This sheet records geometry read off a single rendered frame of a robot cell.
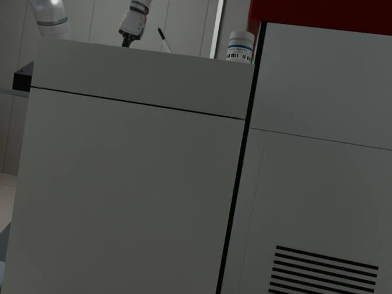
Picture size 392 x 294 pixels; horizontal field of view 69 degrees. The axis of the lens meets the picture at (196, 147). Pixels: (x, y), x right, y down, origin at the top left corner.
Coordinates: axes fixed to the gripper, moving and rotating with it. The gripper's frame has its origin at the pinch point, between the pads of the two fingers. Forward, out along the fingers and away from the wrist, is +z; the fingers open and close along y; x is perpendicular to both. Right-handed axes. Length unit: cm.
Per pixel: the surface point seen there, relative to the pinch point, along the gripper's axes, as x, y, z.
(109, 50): 50, -21, 12
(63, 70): 50, -10, 22
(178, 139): 50, -49, 28
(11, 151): -159, 163, 123
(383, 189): 16, -118, 20
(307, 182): 16, -93, 27
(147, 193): 50, -46, 45
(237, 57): 46, -55, 2
